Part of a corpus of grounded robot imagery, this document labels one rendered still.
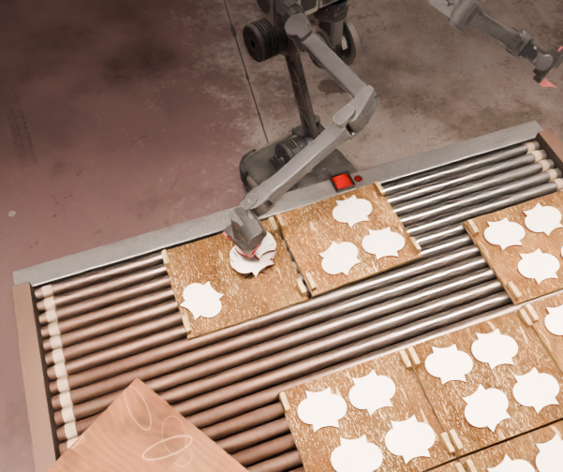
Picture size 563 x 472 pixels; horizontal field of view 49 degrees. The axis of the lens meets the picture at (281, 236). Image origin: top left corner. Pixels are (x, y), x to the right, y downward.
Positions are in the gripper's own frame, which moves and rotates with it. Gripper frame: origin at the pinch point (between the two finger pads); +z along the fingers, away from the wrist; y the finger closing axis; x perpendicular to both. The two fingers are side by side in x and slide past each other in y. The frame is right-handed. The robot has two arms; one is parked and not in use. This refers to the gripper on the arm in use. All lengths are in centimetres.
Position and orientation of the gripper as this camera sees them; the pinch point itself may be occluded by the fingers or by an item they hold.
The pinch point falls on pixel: (244, 248)
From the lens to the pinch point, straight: 205.1
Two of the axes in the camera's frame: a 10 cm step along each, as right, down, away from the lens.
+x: 7.3, -5.8, 3.6
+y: 6.9, 6.0, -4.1
